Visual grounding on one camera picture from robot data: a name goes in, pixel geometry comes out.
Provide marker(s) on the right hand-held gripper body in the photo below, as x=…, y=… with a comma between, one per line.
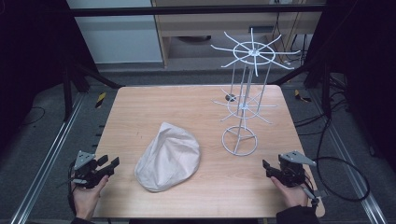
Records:
x=291, y=169

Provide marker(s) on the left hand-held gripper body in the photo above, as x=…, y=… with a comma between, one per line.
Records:
x=88, y=172

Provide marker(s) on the person's right hand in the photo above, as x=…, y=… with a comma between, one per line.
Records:
x=291, y=194

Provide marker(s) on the person's left hand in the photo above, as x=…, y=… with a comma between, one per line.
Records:
x=85, y=199

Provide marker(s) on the white flat cap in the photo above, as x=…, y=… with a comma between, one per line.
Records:
x=169, y=157

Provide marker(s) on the yellow black tape marker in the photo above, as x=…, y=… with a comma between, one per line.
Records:
x=301, y=97
x=100, y=100

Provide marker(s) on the dark round disc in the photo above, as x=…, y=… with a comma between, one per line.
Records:
x=231, y=97

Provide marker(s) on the black stand leg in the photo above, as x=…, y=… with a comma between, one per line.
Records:
x=325, y=90
x=70, y=90

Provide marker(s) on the dark curtain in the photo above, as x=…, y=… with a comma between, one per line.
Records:
x=31, y=62
x=367, y=77

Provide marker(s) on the white cabinet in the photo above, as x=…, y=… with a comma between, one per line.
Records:
x=118, y=37

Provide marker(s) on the wooden desk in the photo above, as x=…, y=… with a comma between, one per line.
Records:
x=218, y=26

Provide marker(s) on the aluminium rail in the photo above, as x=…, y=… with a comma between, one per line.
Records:
x=46, y=158
x=351, y=165

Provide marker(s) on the black frame crossbar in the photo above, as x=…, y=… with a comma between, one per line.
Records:
x=186, y=11

